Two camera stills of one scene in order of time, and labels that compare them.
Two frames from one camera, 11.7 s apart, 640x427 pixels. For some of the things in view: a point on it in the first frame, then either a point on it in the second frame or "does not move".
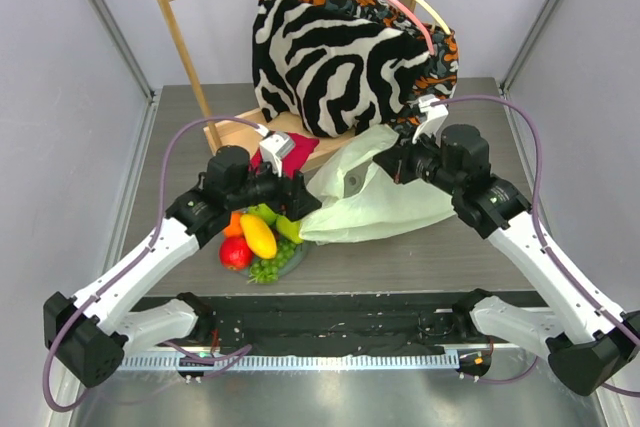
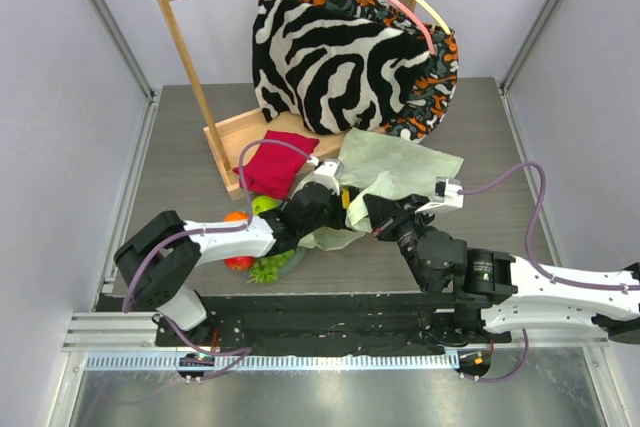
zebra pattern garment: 333,75 does not move
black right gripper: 401,162 to 388,220
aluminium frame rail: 97,3 does not move
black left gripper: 297,205 to 340,222
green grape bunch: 266,271 does not move
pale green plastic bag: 358,200 does not move
